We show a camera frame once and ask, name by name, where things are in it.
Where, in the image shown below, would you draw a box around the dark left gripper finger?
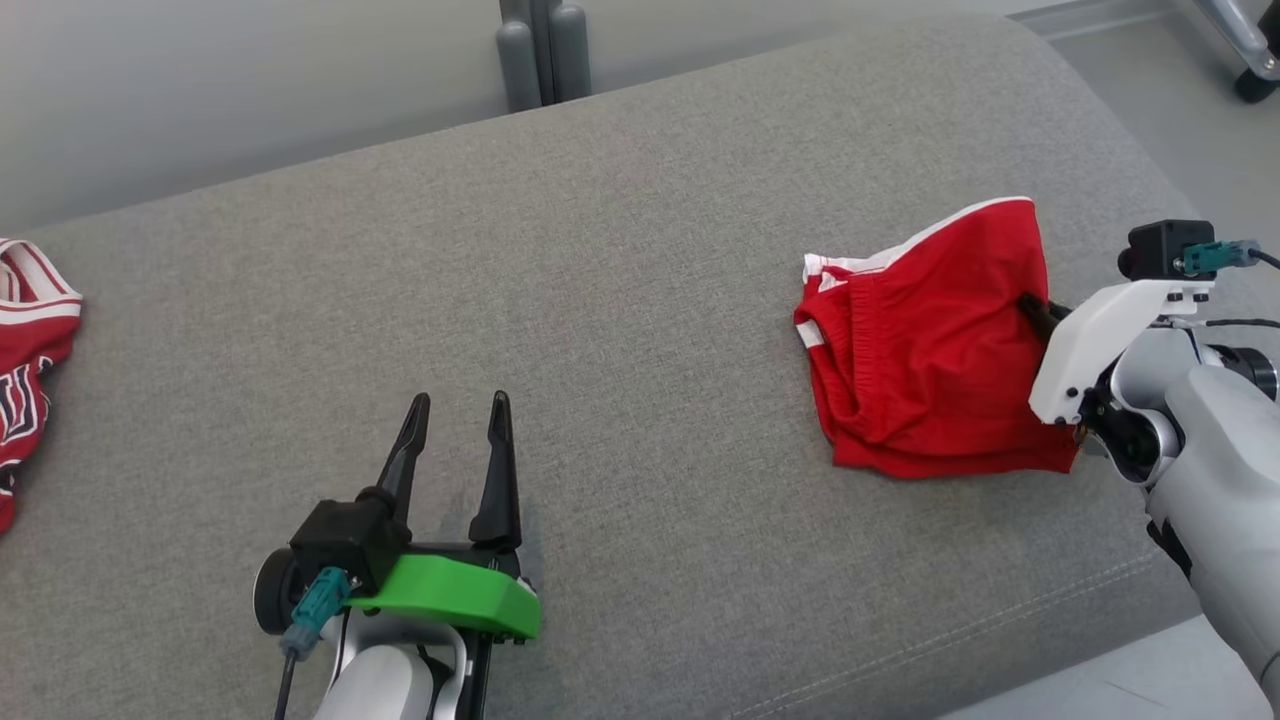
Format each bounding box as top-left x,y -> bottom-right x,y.
355,393 -> 433,527
468,390 -> 524,549

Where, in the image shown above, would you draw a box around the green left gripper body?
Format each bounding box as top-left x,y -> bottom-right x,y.
345,545 -> 543,642

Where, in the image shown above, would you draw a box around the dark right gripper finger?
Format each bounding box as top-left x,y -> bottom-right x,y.
1018,293 -> 1072,342

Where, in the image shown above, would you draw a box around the grey partition bottom rail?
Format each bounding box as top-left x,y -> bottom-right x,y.
1010,0 -> 1173,41

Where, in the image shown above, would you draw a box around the red white-sleeved basketball jersey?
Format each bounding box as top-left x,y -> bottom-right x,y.
0,238 -> 84,536

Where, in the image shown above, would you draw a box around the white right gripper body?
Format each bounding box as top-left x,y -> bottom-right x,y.
1028,280 -> 1215,427

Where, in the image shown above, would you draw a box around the teal plug left camera cable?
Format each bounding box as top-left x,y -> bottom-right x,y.
273,567 -> 353,720

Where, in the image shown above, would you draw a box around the grey partition foot with caster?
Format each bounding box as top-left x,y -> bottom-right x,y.
1190,0 -> 1280,104

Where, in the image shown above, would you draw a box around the teal plug camera cable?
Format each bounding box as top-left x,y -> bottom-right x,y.
273,567 -> 353,720
1180,239 -> 1280,277

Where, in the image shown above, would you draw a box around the red basketball shorts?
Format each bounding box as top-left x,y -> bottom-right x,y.
793,197 -> 1081,479

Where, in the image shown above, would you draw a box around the teal plug right camera cable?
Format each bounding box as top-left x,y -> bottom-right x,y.
1180,239 -> 1280,277

